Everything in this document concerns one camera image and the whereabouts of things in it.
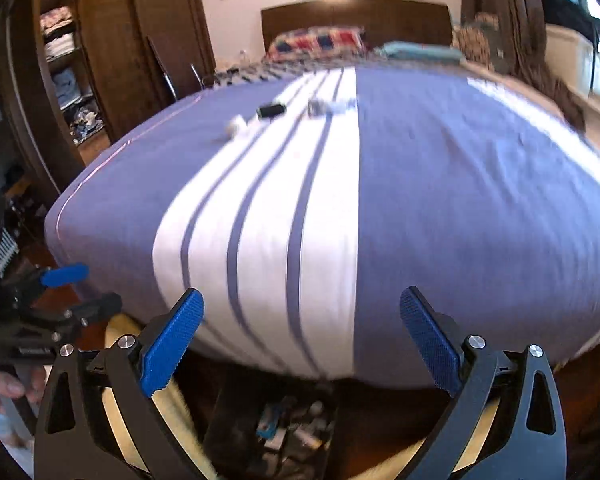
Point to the teal flat pillow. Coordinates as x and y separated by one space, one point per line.
409 51

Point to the dark chair by bed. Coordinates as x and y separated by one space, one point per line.
176 64

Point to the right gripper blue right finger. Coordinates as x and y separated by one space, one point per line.
467 374

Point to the plaid red blue pillow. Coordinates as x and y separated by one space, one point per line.
317 42

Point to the white storage box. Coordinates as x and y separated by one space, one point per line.
570 56

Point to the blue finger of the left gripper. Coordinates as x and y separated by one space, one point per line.
94 311
63 276

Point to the brown curtain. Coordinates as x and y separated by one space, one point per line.
522 27

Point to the person's left hand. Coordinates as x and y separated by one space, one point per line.
12 388

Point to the dark wooden headboard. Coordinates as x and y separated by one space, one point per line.
383 21

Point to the brown patterned cushion bag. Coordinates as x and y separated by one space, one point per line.
481 42

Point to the dark wooden wardrobe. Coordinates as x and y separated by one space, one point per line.
109 39

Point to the blue white striped bed cover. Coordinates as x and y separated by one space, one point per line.
301 233

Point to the black white patterned blanket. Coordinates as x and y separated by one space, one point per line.
268 70

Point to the black thread spool green ends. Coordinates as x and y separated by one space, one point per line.
271 110

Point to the small white jar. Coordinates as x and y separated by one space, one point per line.
236 126

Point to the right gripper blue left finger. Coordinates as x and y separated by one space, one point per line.
136 372

